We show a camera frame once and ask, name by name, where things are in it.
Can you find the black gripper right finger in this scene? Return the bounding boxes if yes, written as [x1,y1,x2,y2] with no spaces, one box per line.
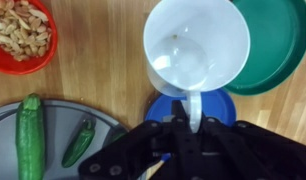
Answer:
[193,116,306,180]

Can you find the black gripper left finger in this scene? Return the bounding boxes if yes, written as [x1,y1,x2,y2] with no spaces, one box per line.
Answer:
[77,99,197,180]

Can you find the white plastic mug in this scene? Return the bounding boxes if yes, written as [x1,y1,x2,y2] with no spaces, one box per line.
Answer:
[142,0,252,135]

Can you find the peanuts pile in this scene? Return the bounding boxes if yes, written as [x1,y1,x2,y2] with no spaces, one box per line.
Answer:
[0,0,53,63]

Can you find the small orange bowl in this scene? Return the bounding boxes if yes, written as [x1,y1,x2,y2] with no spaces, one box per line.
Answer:
[0,0,59,76]

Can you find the blue plate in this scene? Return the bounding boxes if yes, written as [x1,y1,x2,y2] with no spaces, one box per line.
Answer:
[144,87,238,128]

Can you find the small green cucumber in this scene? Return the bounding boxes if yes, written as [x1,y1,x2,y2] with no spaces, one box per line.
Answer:
[61,118,97,169]

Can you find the grey round tray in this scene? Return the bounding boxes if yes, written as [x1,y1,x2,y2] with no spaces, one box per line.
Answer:
[0,98,130,180]

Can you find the green plate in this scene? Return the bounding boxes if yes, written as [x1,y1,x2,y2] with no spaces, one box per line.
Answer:
[222,0,306,97]

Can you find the green zucchini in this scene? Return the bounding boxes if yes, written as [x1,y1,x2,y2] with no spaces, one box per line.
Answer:
[15,92,46,180]

